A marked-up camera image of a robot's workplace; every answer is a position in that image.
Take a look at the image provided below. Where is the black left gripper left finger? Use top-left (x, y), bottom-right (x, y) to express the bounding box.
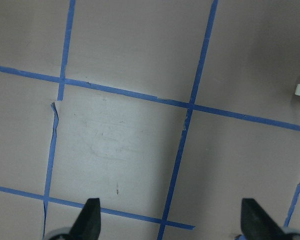
top-left (66, 198), bottom-right (101, 240)

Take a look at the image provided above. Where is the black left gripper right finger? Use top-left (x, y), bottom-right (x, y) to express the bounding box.
top-left (241, 198), bottom-right (293, 240)

